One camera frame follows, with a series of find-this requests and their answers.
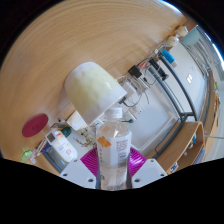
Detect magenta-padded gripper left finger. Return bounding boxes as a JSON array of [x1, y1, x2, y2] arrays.
[[59, 146, 102, 190]]

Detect black power adapter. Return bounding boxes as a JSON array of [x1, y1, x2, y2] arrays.
[[127, 65, 144, 79]]

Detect white green-capped lotion bottle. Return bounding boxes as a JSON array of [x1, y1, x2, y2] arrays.
[[50, 126, 79, 163]]

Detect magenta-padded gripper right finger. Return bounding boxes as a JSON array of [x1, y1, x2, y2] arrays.
[[125, 146, 168, 189]]

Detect flat round red coaster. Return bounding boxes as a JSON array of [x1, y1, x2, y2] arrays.
[[21, 113, 50, 139]]

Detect wooden shelf unit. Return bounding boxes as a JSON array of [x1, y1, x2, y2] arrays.
[[146, 121, 206, 175]]

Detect clear plastic drink bottle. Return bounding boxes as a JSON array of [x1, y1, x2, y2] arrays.
[[95, 106, 133, 192]]

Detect white yellowish cup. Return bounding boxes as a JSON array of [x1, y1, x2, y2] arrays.
[[63, 61, 128, 127]]

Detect blue white tube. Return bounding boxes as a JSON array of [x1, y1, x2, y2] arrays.
[[160, 49, 179, 69]]

